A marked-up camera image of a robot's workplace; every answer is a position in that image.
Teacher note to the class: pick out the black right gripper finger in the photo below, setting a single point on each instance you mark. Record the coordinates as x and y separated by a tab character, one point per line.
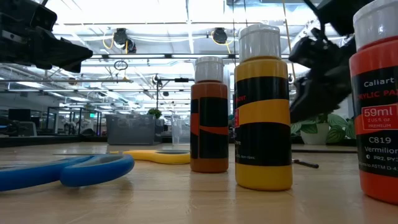
320	96

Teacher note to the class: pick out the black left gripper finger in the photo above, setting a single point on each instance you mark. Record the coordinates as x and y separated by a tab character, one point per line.
73	67
62	53

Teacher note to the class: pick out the red paint bottle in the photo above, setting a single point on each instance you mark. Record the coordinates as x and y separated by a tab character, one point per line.
376	124

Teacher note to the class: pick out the yellow paint bottle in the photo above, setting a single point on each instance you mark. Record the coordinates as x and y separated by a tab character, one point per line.
262	124

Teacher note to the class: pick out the black paintbrush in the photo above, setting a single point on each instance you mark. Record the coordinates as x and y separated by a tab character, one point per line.
306	163

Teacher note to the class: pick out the brown paint bottle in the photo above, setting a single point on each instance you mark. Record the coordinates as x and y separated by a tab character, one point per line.
209	124

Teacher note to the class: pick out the potted green striped plant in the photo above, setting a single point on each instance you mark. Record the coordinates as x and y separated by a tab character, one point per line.
317	130

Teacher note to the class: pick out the black background monitor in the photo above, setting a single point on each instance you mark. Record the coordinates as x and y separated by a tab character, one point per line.
19	114

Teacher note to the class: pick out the dark grey plastic bin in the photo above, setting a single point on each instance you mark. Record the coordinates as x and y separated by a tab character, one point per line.
130	129

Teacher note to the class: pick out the small background green plant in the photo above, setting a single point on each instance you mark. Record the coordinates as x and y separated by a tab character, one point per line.
154	112

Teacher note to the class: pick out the clear plastic bin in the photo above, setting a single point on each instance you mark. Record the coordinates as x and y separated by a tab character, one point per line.
180	130

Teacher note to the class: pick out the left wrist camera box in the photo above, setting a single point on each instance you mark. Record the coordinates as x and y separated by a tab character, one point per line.
43	17

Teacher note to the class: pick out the black background frame rig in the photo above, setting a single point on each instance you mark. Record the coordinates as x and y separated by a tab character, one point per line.
74	121

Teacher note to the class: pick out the black aluminium table frame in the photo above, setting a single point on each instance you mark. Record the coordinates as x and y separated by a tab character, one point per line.
46	140

